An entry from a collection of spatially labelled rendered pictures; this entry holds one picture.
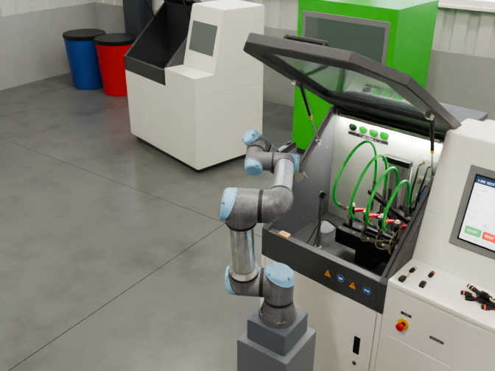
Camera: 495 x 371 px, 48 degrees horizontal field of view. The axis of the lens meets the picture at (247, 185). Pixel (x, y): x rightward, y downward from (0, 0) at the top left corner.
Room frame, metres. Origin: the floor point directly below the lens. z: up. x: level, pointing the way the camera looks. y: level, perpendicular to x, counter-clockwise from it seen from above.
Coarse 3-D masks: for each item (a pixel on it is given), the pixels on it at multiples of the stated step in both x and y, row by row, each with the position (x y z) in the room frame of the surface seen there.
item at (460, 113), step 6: (450, 108) 2.60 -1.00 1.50; (456, 108) 2.60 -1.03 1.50; (462, 108) 2.60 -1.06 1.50; (456, 114) 2.52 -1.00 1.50; (462, 114) 2.52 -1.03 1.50; (468, 114) 2.52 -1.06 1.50; (474, 114) 2.52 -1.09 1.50; (480, 114) 2.52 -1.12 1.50; (486, 114) 2.52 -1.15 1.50; (462, 120) 2.43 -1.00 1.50; (480, 120) 2.47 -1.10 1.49; (486, 120) 2.52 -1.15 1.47
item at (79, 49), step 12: (72, 36) 7.71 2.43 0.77; (84, 36) 7.72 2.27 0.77; (72, 48) 7.71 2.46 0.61; (84, 48) 7.69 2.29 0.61; (72, 60) 7.75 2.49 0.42; (84, 60) 7.70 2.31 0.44; (96, 60) 7.78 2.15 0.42; (72, 72) 7.80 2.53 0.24; (84, 72) 7.71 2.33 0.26; (96, 72) 7.77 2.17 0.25; (84, 84) 7.73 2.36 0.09; (96, 84) 7.77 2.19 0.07
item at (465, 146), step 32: (480, 128) 2.20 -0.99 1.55; (448, 160) 2.12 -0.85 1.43; (480, 160) 2.04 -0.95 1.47; (448, 192) 2.07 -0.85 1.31; (448, 224) 2.02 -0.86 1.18; (416, 256) 2.05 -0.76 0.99; (448, 256) 1.97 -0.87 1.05; (480, 256) 1.90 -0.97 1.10; (384, 320) 1.89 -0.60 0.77; (416, 320) 1.80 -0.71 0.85; (448, 320) 1.71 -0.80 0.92; (384, 352) 1.87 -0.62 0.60; (416, 352) 1.78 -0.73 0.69; (448, 352) 1.70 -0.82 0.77; (480, 352) 1.62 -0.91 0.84
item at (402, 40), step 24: (312, 0) 5.39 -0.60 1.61; (336, 0) 5.29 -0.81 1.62; (360, 0) 5.30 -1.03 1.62; (384, 0) 5.31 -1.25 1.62; (408, 0) 5.32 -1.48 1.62; (432, 0) 5.33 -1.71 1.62; (312, 24) 5.37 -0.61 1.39; (336, 24) 5.19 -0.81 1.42; (360, 24) 5.03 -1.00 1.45; (384, 24) 4.88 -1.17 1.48; (408, 24) 4.97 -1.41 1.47; (432, 24) 5.36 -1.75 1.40; (336, 48) 5.18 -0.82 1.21; (360, 48) 5.01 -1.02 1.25; (384, 48) 4.86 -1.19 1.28; (408, 48) 5.02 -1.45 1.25; (408, 72) 5.07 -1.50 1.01; (312, 96) 5.34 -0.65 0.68
